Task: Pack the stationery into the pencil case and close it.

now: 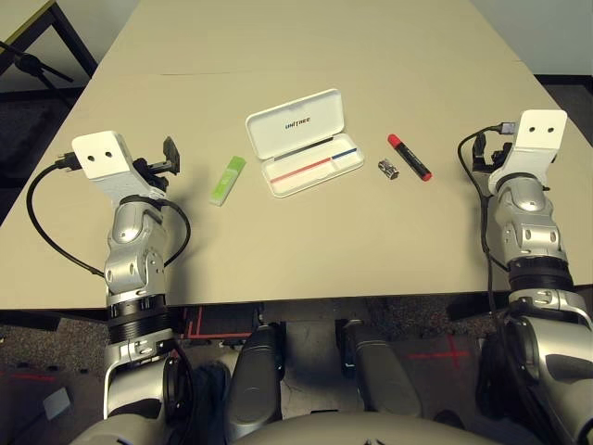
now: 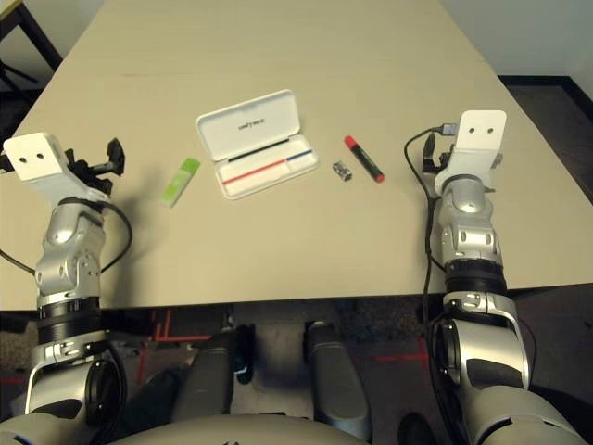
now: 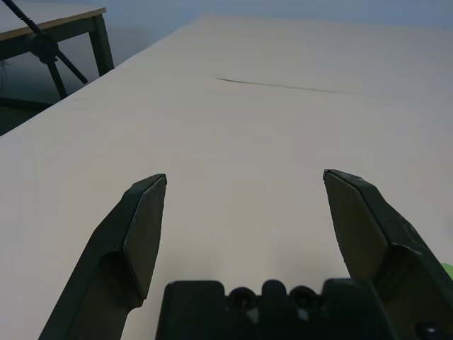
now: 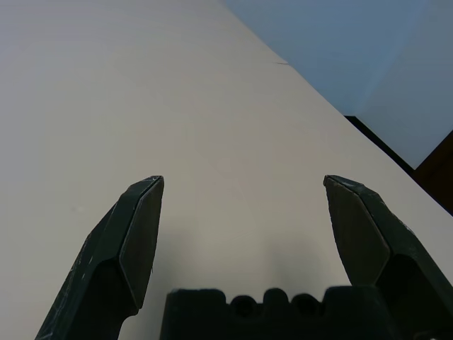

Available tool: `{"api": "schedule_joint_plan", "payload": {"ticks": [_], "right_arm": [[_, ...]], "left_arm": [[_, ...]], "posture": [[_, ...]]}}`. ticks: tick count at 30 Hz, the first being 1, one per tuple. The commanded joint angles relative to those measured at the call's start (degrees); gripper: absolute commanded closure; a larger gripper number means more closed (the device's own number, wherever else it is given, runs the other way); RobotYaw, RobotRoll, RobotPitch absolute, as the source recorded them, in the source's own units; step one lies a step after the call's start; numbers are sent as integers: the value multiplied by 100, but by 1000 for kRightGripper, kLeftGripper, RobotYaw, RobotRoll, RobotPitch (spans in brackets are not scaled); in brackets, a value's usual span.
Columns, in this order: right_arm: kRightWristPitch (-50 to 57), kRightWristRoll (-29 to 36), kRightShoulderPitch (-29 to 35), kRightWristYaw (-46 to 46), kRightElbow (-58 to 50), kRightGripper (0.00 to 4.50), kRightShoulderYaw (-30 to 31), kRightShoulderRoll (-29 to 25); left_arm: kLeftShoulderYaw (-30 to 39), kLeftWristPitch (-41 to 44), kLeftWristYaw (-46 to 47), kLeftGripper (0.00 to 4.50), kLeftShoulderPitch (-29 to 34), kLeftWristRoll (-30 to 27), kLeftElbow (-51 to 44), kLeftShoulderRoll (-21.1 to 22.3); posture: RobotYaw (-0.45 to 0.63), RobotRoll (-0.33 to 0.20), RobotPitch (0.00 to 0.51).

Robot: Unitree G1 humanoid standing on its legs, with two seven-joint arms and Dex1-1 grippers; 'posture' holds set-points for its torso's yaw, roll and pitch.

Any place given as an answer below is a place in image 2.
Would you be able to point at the white plastic pencil case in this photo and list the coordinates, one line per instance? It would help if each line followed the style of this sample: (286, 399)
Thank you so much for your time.
(250, 120)

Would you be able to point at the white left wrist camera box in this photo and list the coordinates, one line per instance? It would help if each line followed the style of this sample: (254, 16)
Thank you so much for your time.
(37, 157)

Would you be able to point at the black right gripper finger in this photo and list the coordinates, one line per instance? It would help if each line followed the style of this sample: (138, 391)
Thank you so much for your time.
(429, 153)

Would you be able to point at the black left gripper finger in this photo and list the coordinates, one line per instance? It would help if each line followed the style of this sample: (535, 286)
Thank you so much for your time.
(3, 163)
(117, 157)

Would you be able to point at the grey robot torso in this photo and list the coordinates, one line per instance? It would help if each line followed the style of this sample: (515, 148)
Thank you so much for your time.
(231, 433)

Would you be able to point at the small black shoe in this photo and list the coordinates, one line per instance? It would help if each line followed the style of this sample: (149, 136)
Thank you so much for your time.
(417, 431)

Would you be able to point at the red floor tape cross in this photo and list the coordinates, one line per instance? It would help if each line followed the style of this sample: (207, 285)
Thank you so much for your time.
(419, 357)

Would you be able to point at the grey right robot leg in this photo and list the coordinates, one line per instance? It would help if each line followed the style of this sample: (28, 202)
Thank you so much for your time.
(333, 371)

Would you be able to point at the grey left robot leg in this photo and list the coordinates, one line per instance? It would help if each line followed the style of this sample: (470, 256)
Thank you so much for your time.
(208, 371)

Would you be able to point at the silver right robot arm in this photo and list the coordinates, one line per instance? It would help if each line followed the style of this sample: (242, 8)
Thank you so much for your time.
(468, 232)

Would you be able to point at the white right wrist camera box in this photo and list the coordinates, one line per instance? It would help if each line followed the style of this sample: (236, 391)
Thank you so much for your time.
(477, 139)

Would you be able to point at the small silver binder clip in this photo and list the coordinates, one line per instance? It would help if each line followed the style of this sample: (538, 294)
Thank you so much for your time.
(343, 170)

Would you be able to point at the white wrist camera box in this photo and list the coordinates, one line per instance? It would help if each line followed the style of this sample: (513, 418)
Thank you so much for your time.
(37, 157)
(477, 139)

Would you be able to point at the black metal table frame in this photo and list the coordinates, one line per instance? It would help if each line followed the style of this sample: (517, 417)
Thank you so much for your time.
(44, 32)

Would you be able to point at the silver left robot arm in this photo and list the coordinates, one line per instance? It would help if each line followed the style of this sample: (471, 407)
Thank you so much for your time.
(69, 264)

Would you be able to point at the green eraser box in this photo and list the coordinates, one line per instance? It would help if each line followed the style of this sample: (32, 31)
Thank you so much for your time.
(180, 181)

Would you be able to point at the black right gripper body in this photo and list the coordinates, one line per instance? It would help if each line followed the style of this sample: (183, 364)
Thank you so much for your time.
(445, 160)

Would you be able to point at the black marker with red cap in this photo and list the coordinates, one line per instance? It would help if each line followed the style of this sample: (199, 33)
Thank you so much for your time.
(363, 160)

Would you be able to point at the black tripod stand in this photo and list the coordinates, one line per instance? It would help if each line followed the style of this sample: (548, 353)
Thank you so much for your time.
(18, 73)

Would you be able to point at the grey robot leg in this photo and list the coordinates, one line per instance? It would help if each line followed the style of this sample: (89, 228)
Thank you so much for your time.
(208, 371)
(333, 371)

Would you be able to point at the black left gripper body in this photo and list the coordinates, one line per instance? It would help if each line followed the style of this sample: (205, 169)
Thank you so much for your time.
(95, 174)

